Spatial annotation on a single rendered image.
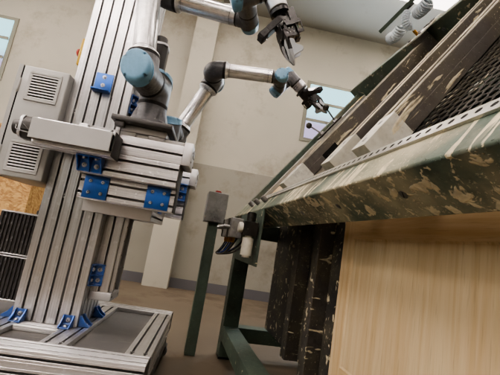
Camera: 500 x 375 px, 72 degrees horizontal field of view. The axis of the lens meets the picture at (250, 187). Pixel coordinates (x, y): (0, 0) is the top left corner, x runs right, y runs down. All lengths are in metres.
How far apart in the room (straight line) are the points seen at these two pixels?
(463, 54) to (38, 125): 1.30
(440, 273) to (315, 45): 4.82
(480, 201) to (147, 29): 1.20
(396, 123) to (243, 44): 4.46
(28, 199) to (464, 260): 2.66
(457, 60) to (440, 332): 0.68
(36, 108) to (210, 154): 3.19
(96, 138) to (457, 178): 1.06
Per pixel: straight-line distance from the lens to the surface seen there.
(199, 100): 2.11
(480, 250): 0.83
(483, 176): 0.54
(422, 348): 0.94
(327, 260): 1.40
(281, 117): 4.89
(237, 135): 4.72
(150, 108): 1.41
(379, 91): 1.75
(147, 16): 1.46
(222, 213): 2.05
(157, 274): 4.38
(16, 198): 2.97
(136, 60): 1.34
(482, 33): 1.21
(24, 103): 1.72
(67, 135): 1.32
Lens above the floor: 0.65
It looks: 10 degrees up
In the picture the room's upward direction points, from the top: 9 degrees clockwise
